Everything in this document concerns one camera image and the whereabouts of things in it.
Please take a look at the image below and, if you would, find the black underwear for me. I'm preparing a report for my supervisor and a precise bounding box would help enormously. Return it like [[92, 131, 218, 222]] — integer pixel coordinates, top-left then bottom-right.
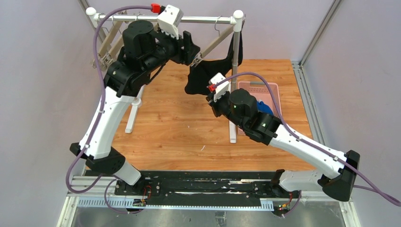
[[184, 37, 234, 96]]

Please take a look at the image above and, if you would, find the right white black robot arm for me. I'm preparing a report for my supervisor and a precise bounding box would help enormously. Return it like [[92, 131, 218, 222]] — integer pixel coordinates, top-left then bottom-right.
[[206, 88, 360, 201]]

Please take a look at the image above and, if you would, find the white silver clothes rack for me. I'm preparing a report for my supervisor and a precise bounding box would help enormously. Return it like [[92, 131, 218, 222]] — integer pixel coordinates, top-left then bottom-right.
[[85, 4, 244, 145]]

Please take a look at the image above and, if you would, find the beige hanger with blue underwear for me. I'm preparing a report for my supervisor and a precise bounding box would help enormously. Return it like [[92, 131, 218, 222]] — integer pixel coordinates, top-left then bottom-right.
[[105, 35, 124, 68]]

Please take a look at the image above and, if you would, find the purple cable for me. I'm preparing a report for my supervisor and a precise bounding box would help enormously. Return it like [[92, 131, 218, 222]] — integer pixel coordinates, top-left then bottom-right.
[[215, 72, 401, 208], [65, 5, 154, 215]]

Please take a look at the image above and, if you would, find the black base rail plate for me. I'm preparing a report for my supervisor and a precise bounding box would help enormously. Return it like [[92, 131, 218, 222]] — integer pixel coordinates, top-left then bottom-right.
[[114, 171, 299, 208]]

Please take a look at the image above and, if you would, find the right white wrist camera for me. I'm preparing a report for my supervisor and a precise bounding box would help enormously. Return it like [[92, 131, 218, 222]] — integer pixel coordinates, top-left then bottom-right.
[[207, 73, 231, 102]]

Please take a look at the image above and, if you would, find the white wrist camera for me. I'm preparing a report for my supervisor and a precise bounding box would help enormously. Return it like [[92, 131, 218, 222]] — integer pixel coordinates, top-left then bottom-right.
[[207, 73, 231, 102], [151, 3, 184, 40]]

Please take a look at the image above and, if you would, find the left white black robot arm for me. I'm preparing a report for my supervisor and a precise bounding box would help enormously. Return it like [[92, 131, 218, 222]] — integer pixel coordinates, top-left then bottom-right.
[[70, 20, 200, 185]]

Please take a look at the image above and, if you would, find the beige hanger with black underwear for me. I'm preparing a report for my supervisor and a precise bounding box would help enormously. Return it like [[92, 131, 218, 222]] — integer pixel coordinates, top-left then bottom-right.
[[190, 25, 242, 69]]

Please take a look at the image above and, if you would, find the blue underwear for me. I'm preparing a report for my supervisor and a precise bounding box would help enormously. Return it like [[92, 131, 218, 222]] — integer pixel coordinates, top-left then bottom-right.
[[257, 100, 274, 115]]

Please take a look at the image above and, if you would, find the beige clip hanger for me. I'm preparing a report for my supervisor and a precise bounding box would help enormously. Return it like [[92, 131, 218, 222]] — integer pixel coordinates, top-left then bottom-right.
[[102, 26, 123, 70]]

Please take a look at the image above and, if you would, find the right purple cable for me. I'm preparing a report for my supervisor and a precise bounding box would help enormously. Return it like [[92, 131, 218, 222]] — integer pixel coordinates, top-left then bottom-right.
[[215, 72, 401, 208]]

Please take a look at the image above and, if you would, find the pink plastic basket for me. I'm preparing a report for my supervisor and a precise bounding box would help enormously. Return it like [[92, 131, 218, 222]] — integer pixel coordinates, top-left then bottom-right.
[[237, 80, 283, 136]]

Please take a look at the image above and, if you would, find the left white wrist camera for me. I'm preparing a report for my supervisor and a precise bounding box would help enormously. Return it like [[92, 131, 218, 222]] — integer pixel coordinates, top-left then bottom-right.
[[151, 3, 184, 40]]

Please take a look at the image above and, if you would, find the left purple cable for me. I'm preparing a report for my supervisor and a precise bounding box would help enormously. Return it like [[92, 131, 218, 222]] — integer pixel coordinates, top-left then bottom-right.
[[65, 5, 154, 215]]

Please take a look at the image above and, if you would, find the empty beige hanger far left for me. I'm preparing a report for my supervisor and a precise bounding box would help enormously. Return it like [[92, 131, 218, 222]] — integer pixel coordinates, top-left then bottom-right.
[[97, 21, 123, 71]]

